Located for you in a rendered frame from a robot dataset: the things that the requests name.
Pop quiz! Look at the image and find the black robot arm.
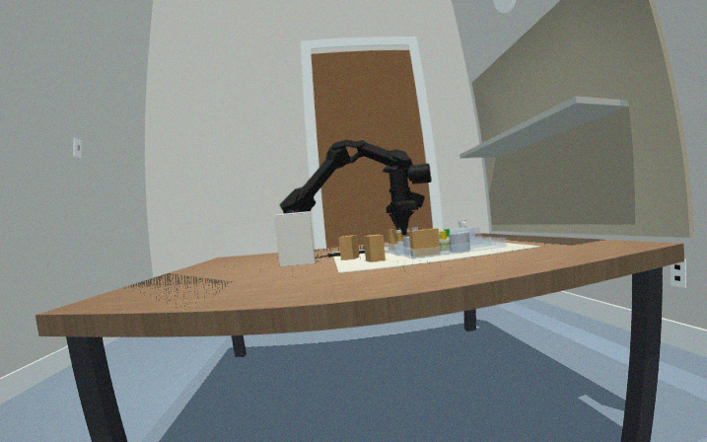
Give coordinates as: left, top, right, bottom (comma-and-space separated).
280, 140, 432, 214

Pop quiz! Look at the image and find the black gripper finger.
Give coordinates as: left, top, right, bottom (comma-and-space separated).
389, 213, 399, 230
394, 211, 414, 236

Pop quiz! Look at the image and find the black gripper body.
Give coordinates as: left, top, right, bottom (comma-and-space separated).
387, 184, 418, 214

